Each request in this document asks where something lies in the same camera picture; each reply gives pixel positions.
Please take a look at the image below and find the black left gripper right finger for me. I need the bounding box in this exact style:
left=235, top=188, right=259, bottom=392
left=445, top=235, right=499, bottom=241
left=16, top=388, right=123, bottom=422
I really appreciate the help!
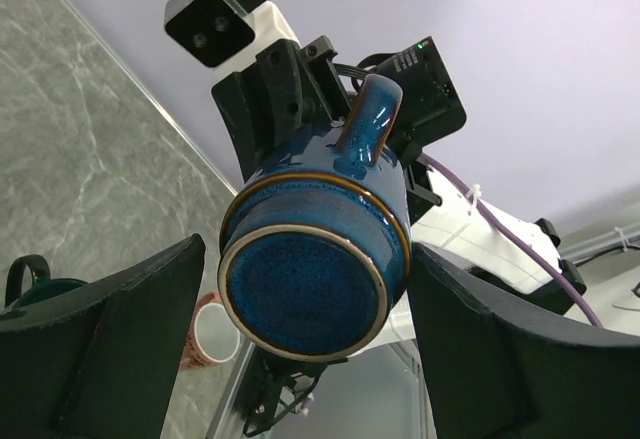
left=408, top=244, right=639, bottom=438

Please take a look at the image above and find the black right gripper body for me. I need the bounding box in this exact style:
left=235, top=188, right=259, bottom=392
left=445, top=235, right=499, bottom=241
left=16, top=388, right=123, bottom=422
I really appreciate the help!
left=211, top=35, right=352, bottom=180

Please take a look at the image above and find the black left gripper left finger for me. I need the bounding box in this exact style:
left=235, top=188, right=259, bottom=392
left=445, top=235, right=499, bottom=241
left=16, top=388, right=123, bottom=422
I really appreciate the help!
left=1, top=234, right=206, bottom=438

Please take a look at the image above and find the dark green patterned mug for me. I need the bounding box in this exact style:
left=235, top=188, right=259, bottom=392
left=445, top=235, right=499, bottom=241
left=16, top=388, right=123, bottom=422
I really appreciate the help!
left=5, top=254, right=87, bottom=309

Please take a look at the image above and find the dark blue glossy mug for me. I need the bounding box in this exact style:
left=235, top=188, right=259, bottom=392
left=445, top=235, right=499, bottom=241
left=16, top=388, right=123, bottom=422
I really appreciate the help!
left=217, top=74, right=411, bottom=362

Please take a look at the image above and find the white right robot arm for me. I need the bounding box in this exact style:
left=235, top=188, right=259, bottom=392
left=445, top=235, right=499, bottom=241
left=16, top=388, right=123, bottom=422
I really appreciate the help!
left=212, top=37, right=583, bottom=438

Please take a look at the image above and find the red orange mug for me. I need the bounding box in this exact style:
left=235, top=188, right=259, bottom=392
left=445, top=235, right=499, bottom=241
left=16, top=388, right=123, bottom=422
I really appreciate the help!
left=179, top=292, right=241, bottom=371

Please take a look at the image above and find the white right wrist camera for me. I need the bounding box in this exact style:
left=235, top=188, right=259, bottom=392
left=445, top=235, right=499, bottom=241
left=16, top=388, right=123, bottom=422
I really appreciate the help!
left=164, top=0, right=299, bottom=83

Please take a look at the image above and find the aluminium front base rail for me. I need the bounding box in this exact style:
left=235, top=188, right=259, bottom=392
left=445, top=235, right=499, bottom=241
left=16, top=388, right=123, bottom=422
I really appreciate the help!
left=205, top=339, right=255, bottom=439

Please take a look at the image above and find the aluminium table edge rail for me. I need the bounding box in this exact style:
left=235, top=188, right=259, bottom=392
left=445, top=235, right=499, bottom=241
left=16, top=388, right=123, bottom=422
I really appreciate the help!
left=62, top=0, right=237, bottom=195

